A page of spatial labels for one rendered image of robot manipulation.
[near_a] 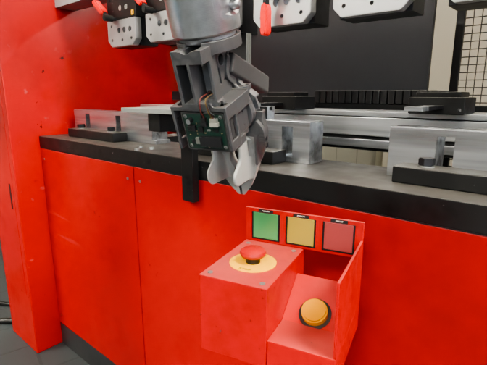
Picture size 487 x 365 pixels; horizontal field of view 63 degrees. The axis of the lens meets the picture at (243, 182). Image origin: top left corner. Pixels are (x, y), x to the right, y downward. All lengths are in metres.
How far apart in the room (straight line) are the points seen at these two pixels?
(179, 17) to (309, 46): 1.12
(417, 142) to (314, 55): 0.79
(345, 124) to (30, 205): 1.19
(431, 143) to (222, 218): 0.47
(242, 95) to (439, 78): 2.37
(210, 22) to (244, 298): 0.35
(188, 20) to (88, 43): 1.39
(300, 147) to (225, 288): 0.44
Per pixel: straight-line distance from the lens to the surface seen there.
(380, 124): 1.11
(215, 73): 0.44
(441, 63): 2.78
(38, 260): 1.79
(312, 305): 0.62
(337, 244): 0.65
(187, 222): 1.03
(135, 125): 1.35
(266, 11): 0.92
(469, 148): 0.78
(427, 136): 0.80
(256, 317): 0.57
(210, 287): 0.58
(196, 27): 0.43
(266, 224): 0.68
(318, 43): 1.51
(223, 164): 0.53
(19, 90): 1.67
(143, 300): 1.30
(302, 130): 0.90
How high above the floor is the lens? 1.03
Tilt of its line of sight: 13 degrees down
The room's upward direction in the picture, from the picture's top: straight up
